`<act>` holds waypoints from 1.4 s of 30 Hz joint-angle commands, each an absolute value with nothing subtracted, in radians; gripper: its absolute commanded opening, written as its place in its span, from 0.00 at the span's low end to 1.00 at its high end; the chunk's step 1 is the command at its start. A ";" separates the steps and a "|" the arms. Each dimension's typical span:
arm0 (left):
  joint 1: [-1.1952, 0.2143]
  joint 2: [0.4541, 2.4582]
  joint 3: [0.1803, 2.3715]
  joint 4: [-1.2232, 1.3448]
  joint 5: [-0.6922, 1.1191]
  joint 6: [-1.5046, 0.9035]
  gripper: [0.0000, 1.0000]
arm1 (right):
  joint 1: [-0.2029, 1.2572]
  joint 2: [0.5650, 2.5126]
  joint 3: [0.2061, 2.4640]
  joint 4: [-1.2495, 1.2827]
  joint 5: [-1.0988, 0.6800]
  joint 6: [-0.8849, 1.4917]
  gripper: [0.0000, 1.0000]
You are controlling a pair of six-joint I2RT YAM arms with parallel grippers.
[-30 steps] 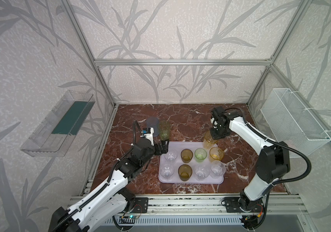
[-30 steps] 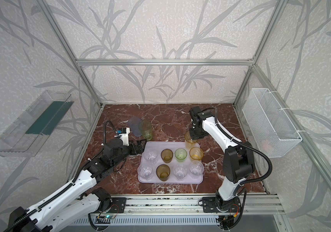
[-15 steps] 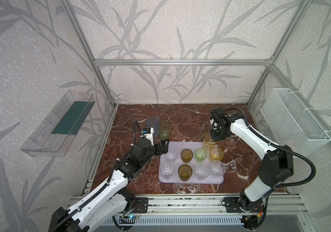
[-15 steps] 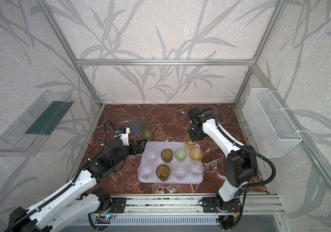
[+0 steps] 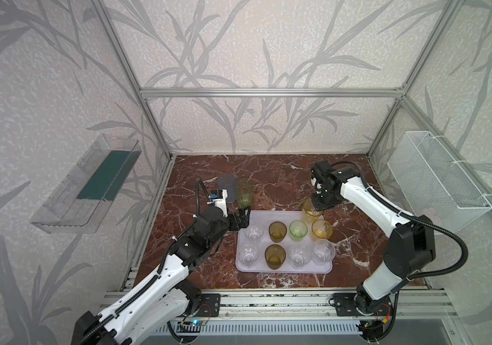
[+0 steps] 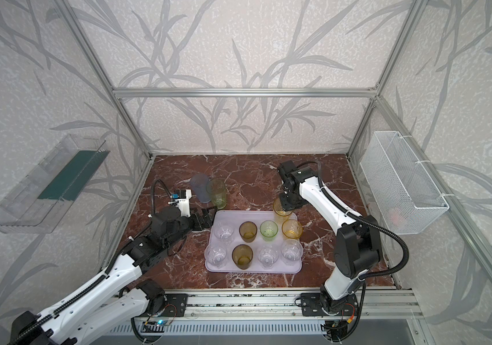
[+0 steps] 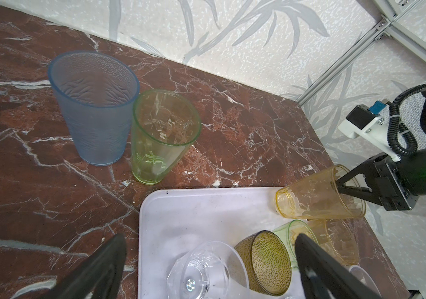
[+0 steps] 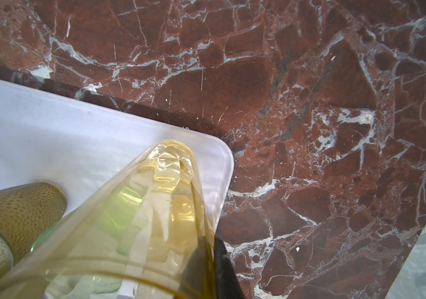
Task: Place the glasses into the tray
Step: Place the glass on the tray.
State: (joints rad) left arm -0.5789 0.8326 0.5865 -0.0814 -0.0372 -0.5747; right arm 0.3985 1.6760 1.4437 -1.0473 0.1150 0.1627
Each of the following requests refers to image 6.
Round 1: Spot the small green plastic cup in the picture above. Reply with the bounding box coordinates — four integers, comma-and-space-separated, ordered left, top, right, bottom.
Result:
260, 220, 279, 242

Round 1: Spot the green pad in bin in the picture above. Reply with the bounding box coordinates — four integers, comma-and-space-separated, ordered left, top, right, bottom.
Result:
38, 150, 110, 201

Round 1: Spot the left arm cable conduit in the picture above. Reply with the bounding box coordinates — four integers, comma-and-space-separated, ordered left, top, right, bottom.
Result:
10, 178, 173, 345

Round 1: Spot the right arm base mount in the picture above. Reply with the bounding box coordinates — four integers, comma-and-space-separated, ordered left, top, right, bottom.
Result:
299, 293, 358, 318

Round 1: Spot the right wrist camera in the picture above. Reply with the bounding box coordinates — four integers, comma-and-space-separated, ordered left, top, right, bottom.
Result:
277, 160, 298, 183

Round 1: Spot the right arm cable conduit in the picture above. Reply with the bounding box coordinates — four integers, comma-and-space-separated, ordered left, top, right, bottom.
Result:
297, 161, 410, 281

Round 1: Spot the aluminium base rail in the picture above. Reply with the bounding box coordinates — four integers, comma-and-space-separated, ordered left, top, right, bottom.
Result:
111, 290, 419, 322

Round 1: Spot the small circuit board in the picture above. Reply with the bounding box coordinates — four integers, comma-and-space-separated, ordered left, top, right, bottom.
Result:
143, 319, 173, 329

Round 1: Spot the white wire mesh basket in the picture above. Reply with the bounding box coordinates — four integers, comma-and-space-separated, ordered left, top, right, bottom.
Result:
361, 131, 449, 235

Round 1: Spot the clear faceted cup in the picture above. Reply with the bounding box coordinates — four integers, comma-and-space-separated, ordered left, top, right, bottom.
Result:
204, 244, 229, 267
257, 245, 279, 270
212, 221, 234, 244
281, 239, 304, 265

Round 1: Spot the clear plastic wall bin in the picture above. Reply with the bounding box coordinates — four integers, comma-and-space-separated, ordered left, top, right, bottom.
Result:
0, 135, 110, 234

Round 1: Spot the tall green plastic cup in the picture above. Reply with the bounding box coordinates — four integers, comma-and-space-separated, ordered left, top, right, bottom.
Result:
207, 179, 227, 210

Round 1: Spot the amber dimpled cup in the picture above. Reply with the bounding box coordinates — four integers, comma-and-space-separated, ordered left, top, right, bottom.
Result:
239, 221, 258, 243
232, 244, 254, 270

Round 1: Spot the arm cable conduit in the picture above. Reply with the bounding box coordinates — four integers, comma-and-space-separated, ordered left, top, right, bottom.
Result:
297, 161, 410, 281
10, 178, 173, 345

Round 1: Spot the blue frosted plastic cup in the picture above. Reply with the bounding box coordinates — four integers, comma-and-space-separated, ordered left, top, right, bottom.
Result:
190, 173, 211, 204

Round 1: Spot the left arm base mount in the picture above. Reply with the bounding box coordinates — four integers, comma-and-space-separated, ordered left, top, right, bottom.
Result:
142, 293, 188, 318

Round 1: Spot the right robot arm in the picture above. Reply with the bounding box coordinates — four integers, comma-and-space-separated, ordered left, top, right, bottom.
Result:
279, 174, 381, 301

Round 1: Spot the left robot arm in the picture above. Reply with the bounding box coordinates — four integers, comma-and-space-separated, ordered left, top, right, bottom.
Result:
9, 206, 217, 344

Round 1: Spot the yellow transparent plastic cup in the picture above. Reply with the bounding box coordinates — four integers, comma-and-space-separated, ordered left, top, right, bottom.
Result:
281, 219, 304, 239

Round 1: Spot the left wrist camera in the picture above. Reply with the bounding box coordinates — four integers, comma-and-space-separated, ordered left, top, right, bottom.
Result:
168, 189, 192, 217

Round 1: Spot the tall yellow plastic cup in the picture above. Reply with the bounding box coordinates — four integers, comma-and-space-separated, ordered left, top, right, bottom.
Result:
272, 197, 293, 225

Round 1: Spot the lilac plastic tray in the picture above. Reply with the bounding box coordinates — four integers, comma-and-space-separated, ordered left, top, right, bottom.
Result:
205, 211, 302, 274

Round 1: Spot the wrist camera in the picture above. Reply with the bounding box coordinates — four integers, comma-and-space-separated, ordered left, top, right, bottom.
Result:
168, 189, 192, 217
277, 160, 298, 183

